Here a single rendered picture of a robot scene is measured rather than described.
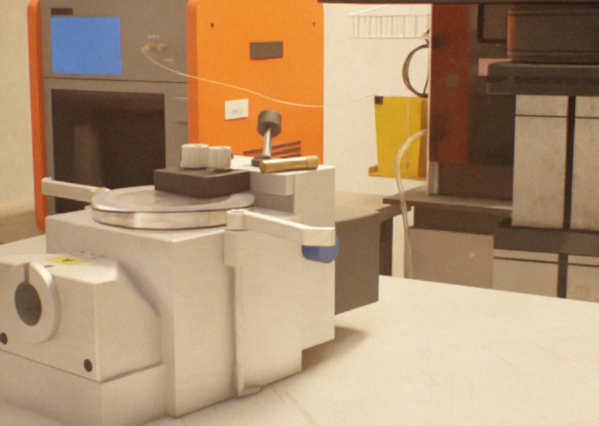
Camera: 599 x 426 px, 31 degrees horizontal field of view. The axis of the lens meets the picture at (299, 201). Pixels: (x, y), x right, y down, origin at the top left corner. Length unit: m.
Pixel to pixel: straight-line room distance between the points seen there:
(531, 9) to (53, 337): 0.69
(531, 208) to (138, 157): 0.90
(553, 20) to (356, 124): 2.51
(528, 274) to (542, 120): 0.16
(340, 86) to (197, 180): 3.02
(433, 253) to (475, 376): 1.57
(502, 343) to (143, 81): 1.24
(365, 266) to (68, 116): 1.31
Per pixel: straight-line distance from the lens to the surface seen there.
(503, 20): 2.18
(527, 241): 1.13
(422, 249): 2.20
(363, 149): 3.58
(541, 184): 1.13
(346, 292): 0.68
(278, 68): 1.98
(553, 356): 0.67
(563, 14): 1.10
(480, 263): 2.16
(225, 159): 0.60
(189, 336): 0.55
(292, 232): 0.52
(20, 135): 4.46
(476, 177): 2.24
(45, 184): 0.67
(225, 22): 1.83
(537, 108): 1.12
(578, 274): 1.13
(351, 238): 0.67
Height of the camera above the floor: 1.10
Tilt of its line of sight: 10 degrees down
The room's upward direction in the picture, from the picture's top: straight up
